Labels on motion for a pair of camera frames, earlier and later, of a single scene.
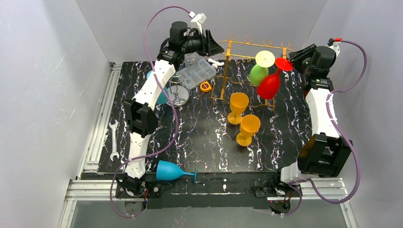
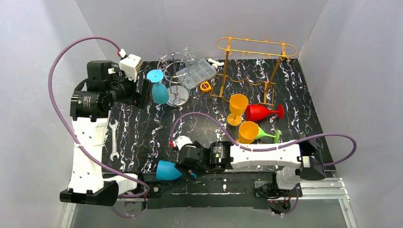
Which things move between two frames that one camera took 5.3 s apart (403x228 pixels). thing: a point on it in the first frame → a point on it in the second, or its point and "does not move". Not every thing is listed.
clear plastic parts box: (190, 78) does not move
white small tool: (215, 63) does not move
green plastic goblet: (264, 60) → (276, 139)
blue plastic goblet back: (166, 170) does not move
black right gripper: (300, 58) → (184, 161)
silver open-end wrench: (114, 146) does not move
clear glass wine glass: (191, 60) does not move
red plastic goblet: (268, 86) → (255, 112)
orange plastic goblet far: (238, 102) does not move
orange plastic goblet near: (249, 125) does not move
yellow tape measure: (205, 87) does not move
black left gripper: (205, 43) → (142, 93)
